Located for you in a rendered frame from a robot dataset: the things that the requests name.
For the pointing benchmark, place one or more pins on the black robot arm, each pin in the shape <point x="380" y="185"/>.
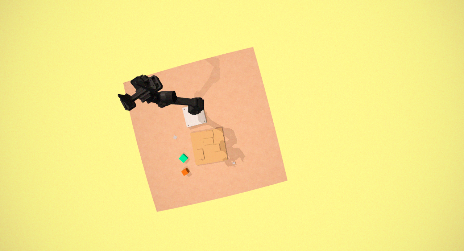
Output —
<point x="165" y="98"/>

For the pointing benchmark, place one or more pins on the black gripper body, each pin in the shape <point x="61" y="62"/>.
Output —
<point x="144" y="95"/>

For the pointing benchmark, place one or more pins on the orange block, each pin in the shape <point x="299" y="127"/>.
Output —
<point x="185" y="171"/>

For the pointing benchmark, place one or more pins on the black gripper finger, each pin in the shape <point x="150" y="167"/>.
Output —
<point x="148" y="84"/>
<point x="126" y="100"/>

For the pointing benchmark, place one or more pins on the mint green block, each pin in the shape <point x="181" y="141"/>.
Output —
<point x="183" y="158"/>

